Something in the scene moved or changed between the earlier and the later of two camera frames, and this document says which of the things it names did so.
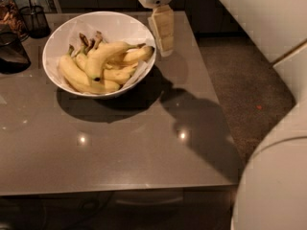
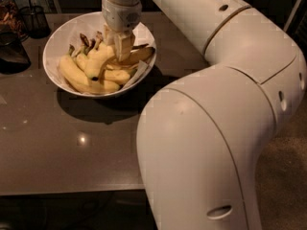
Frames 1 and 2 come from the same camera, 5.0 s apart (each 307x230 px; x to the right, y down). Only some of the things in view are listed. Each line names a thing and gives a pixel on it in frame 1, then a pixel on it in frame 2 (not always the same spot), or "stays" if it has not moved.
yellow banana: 134,56 stays
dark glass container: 13,58 stays
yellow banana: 80,80 stays
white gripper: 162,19 → 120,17
